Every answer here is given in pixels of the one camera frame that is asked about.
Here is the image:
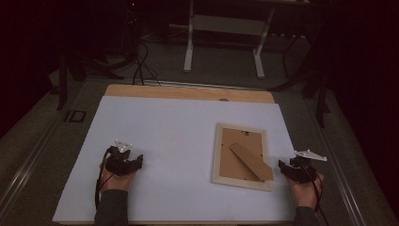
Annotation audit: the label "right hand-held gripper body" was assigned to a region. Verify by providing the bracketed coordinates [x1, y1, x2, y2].
[288, 149, 327, 185]

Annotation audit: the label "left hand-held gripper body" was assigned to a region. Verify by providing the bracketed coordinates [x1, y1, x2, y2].
[104, 139, 136, 176]

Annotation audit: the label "wooden picture frame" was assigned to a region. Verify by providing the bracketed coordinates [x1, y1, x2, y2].
[211, 122, 275, 192]

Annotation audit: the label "person's left hand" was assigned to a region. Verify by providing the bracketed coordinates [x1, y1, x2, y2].
[99, 163, 137, 193]

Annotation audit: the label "person's right hand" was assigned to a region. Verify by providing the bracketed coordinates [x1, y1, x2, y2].
[286, 172, 324, 210]

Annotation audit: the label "white table mat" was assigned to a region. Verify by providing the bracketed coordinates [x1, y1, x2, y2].
[52, 95, 318, 224]

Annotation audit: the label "black floor socket plate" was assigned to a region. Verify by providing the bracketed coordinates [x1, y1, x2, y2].
[64, 109, 88, 123]

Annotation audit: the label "black metal stand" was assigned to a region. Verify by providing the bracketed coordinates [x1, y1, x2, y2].
[56, 46, 125, 111]
[269, 31, 332, 128]

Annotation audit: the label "right hand-held gripper cable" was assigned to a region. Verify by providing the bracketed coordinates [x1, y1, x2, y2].
[300, 159, 330, 226]

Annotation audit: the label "hand-held gripper cable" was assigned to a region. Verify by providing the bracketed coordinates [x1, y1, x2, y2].
[300, 159, 330, 226]
[94, 150, 114, 210]

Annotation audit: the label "left hand-held gripper cable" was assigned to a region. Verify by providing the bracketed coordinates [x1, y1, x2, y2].
[94, 150, 114, 210]

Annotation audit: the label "metal floor rail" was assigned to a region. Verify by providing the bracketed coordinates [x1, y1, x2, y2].
[0, 119, 60, 215]
[316, 125, 368, 226]
[142, 79, 267, 92]

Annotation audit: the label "black floor cables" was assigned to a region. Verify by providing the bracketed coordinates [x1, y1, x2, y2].
[131, 40, 163, 87]

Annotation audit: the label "white metal desk frame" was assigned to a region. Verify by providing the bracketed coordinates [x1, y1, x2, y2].
[183, 0, 277, 79]

